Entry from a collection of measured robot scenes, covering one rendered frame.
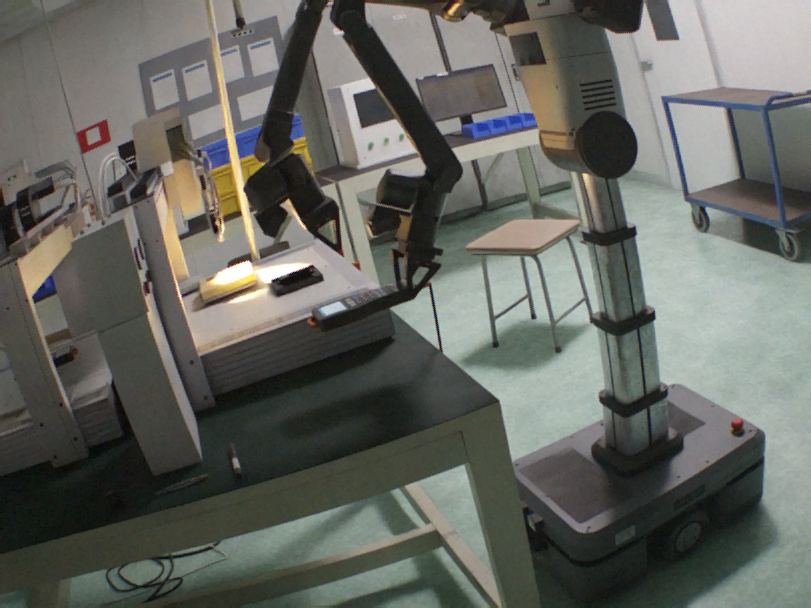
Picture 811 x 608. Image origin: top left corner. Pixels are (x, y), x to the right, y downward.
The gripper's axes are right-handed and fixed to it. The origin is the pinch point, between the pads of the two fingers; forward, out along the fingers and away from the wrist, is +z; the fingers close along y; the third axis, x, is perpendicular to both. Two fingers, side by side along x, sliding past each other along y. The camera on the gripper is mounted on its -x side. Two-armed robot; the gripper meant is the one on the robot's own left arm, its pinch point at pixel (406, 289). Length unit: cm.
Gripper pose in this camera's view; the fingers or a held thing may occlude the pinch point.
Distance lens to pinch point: 155.4
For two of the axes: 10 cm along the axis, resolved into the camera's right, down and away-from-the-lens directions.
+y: 3.2, 2.3, -9.2
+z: -2.5, 9.6, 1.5
